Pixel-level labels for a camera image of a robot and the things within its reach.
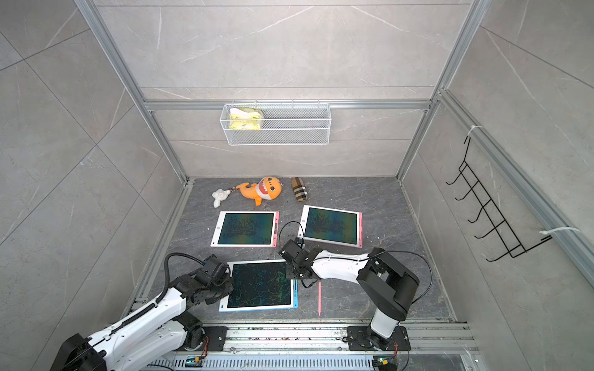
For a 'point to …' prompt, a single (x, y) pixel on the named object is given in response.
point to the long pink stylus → (320, 298)
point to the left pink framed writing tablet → (247, 229)
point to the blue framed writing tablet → (260, 285)
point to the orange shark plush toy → (269, 188)
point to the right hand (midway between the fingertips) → (292, 272)
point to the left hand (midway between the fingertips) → (235, 283)
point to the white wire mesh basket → (277, 123)
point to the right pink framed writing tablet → (336, 226)
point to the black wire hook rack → (500, 225)
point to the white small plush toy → (219, 195)
